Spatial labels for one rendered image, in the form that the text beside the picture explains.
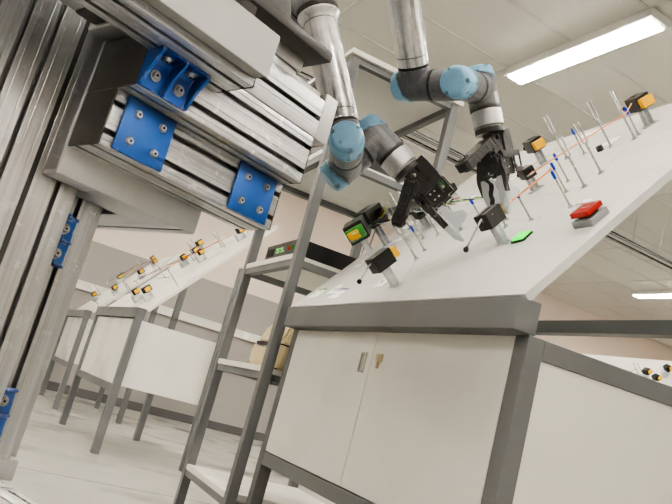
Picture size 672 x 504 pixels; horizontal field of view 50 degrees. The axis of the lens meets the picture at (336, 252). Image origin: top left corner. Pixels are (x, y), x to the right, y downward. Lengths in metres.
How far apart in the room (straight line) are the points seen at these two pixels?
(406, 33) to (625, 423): 0.96
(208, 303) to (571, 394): 7.96
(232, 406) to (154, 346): 4.93
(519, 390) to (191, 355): 3.43
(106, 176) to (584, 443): 1.00
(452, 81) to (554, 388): 0.72
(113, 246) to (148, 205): 7.71
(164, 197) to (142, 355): 3.32
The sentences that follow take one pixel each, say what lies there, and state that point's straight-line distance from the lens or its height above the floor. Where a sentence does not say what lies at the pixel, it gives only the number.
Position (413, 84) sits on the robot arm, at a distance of 1.77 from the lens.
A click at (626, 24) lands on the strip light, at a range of 4.91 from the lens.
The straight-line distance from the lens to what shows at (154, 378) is 4.58.
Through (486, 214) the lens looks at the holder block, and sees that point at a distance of 1.72.
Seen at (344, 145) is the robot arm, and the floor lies 1.10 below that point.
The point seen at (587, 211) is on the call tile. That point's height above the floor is 1.09.
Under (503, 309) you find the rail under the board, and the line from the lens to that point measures 1.41.
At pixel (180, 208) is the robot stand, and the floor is 0.84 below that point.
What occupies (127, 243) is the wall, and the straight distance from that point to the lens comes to 9.00.
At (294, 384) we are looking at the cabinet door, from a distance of 2.29.
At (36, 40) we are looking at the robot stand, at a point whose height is 0.99.
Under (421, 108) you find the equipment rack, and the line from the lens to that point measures 3.02.
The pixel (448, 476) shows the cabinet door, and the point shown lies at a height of 0.51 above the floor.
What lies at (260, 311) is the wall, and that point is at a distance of 9.47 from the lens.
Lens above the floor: 0.57
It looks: 12 degrees up
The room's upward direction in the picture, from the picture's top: 15 degrees clockwise
